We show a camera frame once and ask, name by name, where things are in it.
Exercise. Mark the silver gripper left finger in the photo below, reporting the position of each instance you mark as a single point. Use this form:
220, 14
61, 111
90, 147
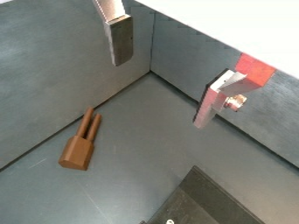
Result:
118, 29

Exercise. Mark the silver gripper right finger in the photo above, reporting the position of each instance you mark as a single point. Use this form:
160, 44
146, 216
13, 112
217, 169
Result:
224, 91

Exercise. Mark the brown three prong object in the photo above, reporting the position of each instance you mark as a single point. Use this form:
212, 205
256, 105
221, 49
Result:
78, 147

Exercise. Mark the black curved fixture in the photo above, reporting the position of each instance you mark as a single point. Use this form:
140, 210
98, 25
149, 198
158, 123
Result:
201, 202

